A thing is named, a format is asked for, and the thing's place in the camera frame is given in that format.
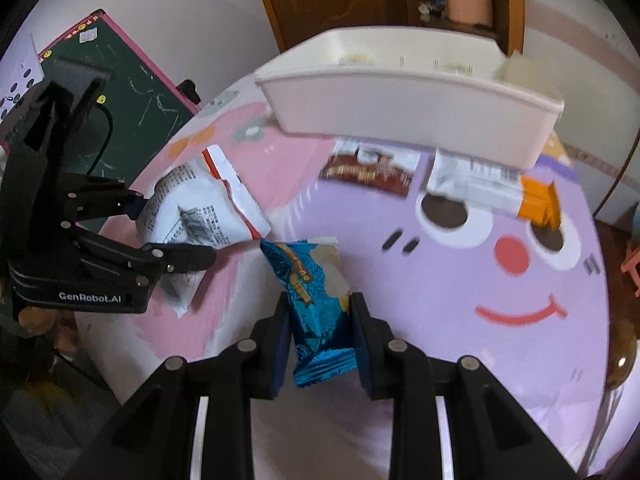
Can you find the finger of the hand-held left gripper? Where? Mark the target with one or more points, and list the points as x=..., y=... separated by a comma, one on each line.
x=170, y=257
x=100, y=200

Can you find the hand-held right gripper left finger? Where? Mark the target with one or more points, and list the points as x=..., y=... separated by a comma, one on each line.
x=278, y=360

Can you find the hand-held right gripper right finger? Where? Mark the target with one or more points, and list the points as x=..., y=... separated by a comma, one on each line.
x=362, y=360

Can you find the blue snack packet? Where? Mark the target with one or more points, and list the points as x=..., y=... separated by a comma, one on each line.
x=315, y=310

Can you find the white red snack bag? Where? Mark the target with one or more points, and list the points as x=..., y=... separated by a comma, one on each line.
x=200, y=200

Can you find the white plastic storage bin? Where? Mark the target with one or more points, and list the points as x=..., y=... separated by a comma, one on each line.
x=400, y=110

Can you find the brown plush toy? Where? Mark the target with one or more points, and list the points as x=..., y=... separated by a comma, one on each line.
x=42, y=325

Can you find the black clamp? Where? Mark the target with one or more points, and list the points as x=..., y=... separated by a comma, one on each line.
x=190, y=91

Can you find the white dotted paper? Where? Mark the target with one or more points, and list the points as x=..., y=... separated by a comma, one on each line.
x=20, y=70

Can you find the brown snack packet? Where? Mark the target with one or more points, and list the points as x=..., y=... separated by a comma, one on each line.
x=365, y=170

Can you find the white orange snack packet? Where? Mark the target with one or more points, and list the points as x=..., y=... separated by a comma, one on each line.
x=475, y=185

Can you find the pink stool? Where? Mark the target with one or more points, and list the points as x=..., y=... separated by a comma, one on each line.
x=632, y=270

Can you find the wooden door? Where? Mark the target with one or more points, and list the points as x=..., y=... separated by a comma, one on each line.
x=325, y=0

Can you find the pink box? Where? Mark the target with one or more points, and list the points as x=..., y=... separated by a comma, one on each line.
x=467, y=7

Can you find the green chalkboard with pink frame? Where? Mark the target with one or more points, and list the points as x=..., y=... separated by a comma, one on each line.
x=140, y=110

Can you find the round brown wooden post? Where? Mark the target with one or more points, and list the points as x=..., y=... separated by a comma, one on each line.
x=620, y=355

